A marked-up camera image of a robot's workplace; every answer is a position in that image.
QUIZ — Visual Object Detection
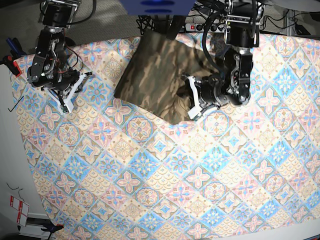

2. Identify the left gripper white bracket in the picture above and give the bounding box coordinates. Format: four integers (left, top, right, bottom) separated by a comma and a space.
176, 73, 225, 120

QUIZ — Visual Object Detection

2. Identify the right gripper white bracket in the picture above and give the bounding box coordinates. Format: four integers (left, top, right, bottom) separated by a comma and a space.
40, 72, 93, 114

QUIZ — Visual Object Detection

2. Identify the camouflage T-shirt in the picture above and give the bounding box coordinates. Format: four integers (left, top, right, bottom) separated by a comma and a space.
114, 30, 217, 125

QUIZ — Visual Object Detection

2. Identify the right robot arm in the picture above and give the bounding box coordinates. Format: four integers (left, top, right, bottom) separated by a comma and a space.
26, 0, 92, 114

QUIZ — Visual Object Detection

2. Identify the black hex key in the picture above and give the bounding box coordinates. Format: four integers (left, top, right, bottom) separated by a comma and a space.
7, 95, 24, 113

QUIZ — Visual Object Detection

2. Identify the white power strip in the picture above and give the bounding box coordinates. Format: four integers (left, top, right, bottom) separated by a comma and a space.
184, 23, 225, 33

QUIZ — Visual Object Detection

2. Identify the red black clamp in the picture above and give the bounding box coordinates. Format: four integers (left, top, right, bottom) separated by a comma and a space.
2, 55, 22, 77

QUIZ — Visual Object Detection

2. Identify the patterned tile tablecloth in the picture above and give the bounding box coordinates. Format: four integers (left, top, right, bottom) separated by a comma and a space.
11, 34, 320, 240

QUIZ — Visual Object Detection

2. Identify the blue clamp upper left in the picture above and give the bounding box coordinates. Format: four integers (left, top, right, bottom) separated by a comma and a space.
6, 37, 27, 58

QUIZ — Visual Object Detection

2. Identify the blue clamp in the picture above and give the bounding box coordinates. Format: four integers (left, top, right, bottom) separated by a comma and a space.
6, 37, 27, 58
41, 223, 64, 234

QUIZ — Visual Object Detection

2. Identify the red white label tag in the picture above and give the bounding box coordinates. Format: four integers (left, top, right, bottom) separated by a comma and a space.
10, 195, 30, 227

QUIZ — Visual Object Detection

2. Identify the blue clamp lower left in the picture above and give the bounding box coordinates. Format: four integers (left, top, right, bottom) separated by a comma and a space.
41, 223, 64, 234

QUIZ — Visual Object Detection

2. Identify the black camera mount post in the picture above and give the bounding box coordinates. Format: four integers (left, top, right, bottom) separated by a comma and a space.
166, 15, 186, 40

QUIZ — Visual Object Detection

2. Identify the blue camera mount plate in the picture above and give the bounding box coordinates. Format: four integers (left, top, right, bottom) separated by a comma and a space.
120, 0, 196, 16

